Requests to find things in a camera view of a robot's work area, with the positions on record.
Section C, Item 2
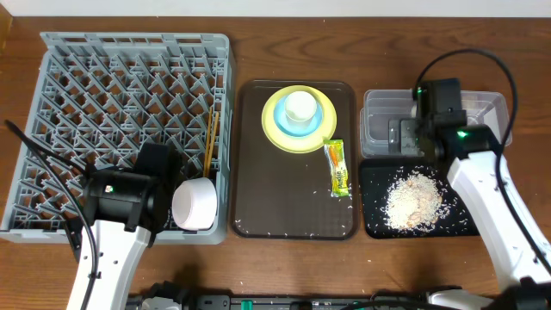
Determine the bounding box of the wooden chopstick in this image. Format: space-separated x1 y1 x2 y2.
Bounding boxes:
202 106 214 177
204 111 220 177

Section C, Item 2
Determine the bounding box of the white bowl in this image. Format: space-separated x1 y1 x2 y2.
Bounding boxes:
171 177 218 231

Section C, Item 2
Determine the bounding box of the leftover rice pile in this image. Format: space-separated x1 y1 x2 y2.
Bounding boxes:
382 170 450 233

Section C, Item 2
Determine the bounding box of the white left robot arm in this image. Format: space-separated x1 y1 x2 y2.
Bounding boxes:
67 143 182 309

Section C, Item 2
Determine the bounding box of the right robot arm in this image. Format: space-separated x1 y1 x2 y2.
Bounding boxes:
388 78 550 309

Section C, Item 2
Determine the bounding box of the black waste tray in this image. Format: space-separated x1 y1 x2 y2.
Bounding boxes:
359 157 479 239

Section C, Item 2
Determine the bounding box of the clear plastic container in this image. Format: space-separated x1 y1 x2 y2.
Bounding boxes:
360 90 509 158

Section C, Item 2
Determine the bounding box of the green orange snack wrapper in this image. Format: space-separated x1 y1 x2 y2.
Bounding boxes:
324 139 350 197

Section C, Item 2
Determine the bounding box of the yellow-green plate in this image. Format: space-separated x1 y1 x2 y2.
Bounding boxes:
261 85 337 153

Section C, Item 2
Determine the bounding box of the grey plastic dish rack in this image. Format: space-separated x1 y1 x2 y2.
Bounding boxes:
25 32 235 245

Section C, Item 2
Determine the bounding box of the white cup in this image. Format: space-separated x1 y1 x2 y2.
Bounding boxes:
284 90 317 123

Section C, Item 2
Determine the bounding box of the dark brown serving tray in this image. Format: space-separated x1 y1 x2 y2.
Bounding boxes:
231 80 359 240

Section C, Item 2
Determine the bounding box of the light blue small plate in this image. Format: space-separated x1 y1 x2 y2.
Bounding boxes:
274 95 323 137

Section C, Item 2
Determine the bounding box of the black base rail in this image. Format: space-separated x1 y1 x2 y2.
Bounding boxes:
128 294 431 310

